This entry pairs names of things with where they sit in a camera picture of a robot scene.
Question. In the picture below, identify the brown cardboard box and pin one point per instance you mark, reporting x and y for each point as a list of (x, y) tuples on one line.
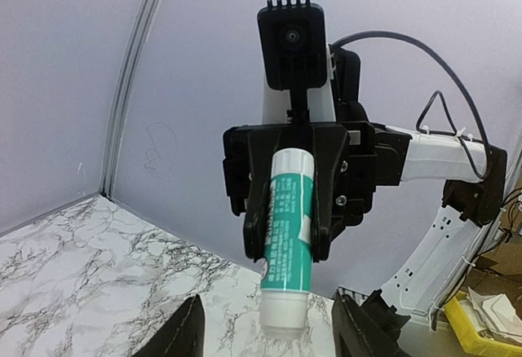
[(498, 272)]

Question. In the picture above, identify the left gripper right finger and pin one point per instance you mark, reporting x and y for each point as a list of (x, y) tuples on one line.
[(369, 329)]

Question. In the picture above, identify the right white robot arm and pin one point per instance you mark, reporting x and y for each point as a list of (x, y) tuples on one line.
[(474, 176)]

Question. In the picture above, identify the right aluminium frame post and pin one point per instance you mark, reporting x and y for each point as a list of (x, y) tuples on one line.
[(121, 98)]

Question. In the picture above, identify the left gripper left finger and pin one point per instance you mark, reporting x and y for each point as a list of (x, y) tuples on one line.
[(182, 335)]

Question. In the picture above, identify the green white glue stick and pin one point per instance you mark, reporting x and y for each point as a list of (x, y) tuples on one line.
[(287, 256)]

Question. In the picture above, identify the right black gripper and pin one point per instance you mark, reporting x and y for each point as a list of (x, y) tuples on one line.
[(345, 177)]

